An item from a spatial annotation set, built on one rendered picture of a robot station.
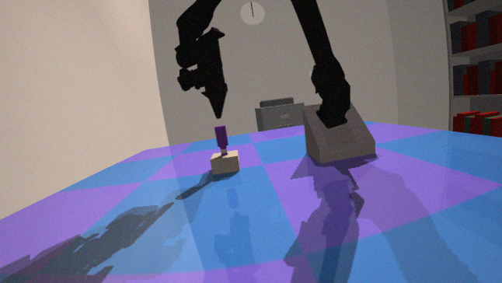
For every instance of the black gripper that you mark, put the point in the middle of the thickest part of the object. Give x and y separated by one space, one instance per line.
213 81

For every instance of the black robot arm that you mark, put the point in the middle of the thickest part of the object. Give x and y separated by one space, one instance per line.
327 75

